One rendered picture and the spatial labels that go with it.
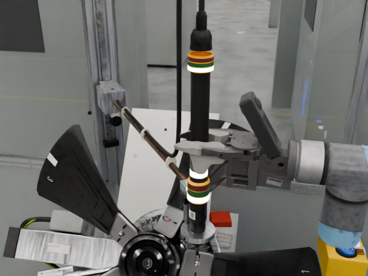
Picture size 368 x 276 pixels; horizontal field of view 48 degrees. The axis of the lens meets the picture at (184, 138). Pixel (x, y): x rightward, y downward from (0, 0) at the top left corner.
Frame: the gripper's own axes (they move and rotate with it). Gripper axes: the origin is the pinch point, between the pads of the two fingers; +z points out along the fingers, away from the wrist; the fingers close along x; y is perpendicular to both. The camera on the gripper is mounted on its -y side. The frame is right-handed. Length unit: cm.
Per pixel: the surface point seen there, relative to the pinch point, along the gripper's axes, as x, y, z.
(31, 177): 68, 58, 80
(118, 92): 47, 9, 31
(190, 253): 3.1, 29.2, -1.2
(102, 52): 54, -1, 38
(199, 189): -2.2, 9.1, -3.5
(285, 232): 71, 71, -27
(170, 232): 1.9, 23.4, 3.1
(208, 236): -2.3, 19.7, -5.7
